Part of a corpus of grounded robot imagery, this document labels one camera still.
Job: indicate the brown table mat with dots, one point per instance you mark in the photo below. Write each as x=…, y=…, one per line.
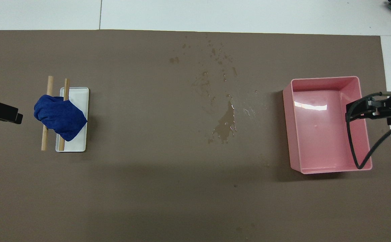
x=168, y=188

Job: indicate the white towel rack base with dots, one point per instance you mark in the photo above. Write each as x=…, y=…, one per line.
x=80, y=101

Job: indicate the blue towel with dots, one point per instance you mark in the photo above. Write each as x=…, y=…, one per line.
x=61, y=116

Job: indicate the wooden rack rod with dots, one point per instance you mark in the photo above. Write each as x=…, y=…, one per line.
x=49, y=85
x=66, y=87

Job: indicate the pink plastic bin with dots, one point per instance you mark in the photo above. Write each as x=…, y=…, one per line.
x=326, y=134

